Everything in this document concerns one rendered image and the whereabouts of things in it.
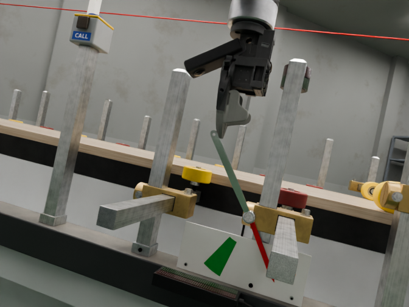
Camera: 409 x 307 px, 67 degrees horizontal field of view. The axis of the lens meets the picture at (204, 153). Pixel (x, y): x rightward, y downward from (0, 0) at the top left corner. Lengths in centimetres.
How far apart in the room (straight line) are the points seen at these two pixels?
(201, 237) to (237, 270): 10
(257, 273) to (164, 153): 32
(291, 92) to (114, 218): 42
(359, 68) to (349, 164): 173
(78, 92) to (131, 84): 360
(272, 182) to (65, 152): 50
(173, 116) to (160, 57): 388
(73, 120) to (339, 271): 77
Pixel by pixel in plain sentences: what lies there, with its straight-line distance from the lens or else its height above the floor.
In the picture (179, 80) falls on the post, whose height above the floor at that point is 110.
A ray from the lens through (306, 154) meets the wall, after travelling 555.
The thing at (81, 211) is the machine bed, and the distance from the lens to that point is 108.
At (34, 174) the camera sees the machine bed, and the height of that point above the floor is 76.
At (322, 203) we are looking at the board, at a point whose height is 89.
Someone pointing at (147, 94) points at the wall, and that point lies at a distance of 444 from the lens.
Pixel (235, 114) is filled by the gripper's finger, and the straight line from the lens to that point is 57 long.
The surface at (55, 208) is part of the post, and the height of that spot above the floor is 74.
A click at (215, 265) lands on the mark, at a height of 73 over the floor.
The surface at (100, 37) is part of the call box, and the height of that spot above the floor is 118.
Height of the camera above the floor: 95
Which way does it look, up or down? level
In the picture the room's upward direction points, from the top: 12 degrees clockwise
